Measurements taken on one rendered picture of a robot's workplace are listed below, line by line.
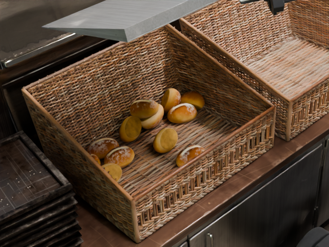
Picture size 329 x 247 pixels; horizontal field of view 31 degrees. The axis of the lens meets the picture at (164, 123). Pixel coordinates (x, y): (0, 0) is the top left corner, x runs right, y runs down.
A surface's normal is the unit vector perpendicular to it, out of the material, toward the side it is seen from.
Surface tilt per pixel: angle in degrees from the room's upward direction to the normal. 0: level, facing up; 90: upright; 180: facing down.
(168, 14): 75
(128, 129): 45
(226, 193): 0
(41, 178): 0
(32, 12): 70
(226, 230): 90
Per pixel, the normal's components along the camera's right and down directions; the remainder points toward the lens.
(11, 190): -0.06, -0.80
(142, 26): 0.62, 0.20
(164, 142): 0.63, -0.33
